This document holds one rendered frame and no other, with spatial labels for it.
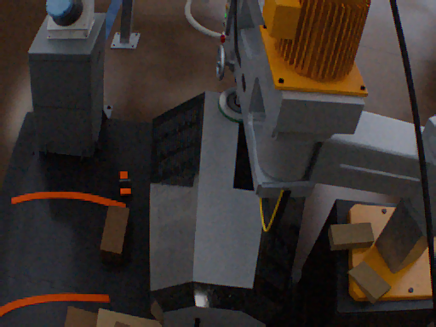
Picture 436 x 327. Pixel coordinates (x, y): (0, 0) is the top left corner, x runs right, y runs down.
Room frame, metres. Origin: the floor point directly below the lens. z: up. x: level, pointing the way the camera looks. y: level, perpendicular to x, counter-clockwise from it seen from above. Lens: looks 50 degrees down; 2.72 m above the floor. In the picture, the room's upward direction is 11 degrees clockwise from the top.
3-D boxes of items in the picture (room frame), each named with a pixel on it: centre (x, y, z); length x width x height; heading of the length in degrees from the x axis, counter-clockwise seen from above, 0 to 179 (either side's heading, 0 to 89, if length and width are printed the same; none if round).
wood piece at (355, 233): (1.34, -0.61, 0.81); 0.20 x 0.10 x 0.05; 103
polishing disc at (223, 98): (1.94, -0.06, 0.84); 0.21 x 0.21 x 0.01
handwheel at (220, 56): (1.80, 0.03, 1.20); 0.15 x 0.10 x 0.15; 13
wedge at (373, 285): (1.13, -0.71, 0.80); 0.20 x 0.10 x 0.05; 42
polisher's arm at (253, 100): (1.56, -0.14, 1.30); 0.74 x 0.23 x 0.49; 13
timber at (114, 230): (1.59, 0.47, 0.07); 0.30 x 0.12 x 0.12; 3
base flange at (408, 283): (1.32, -0.86, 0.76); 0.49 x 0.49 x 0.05; 5
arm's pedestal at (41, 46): (2.31, 0.97, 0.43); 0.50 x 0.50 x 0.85; 6
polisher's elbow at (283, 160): (1.30, -0.21, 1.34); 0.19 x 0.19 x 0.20
